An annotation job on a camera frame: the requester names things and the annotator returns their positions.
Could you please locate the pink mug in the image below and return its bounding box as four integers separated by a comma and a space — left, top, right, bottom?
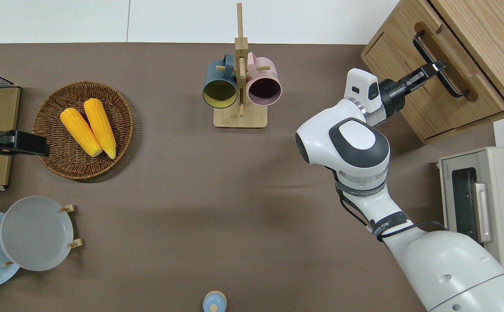
246, 52, 282, 106

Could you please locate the wooden drawer with black handle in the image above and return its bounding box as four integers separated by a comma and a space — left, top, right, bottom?
397, 19, 504, 130

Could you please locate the wooden cabinet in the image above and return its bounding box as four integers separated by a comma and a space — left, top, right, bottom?
361, 0, 504, 145

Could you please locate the dark blue mug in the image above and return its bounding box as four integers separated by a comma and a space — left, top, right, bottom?
203, 53, 239, 109

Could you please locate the brown table mat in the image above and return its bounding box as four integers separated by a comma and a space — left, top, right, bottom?
0, 42, 497, 312

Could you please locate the yellow corn cob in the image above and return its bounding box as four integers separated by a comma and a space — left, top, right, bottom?
84, 98, 117, 159
60, 107, 103, 157

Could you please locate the round wicker basket tray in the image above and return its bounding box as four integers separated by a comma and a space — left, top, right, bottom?
32, 81, 134, 180

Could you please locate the grey plate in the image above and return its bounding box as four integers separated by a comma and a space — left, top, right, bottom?
0, 196, 74, 272

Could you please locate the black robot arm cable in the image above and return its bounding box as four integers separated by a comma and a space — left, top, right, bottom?
333, 167, 448, 243

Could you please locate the wooden mug tree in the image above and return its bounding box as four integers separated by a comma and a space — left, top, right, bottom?
213, 2, 268, 129

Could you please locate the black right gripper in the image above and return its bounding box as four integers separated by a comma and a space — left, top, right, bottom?
380, 61, 446, 117

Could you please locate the wooden plate rack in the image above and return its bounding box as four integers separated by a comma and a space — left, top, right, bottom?
0, 204, 84, 267

